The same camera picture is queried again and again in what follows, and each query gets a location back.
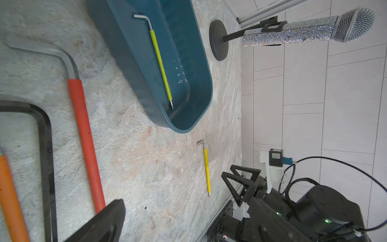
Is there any teal storage box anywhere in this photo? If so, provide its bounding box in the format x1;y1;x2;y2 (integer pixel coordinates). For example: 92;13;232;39
86;1;213;134

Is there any yellow handled hex key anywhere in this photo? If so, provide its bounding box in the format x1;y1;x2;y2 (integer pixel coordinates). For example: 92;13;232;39
197;139;211;198

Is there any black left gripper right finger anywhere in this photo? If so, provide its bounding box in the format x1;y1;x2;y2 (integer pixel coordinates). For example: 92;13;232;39
249;198;310;242

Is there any orange handled hex key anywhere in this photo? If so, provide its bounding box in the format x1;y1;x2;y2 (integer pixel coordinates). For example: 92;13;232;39
1;153;30;242

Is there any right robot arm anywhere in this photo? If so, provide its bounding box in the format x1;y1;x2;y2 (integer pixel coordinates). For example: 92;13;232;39
216;165;370;242

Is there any green handled hex key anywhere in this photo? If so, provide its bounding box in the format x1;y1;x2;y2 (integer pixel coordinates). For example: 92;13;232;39
133;14;174;109

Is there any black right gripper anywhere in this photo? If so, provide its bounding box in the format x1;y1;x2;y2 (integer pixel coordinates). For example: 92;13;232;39
221;165;302;242

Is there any red handled hex key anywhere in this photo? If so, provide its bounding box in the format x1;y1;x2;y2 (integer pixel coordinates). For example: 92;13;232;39
7;36;106;213

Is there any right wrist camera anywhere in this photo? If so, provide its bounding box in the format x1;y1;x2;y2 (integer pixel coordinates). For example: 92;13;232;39
260;149;295;194

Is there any glitter microphone on stand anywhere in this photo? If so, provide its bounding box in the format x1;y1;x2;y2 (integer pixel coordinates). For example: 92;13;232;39
209;8;375;61

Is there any large black hex key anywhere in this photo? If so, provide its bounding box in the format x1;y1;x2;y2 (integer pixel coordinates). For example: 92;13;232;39
1;100;58;242

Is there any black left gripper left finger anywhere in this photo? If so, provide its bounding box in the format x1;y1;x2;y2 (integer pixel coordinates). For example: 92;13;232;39
66;199;126;242

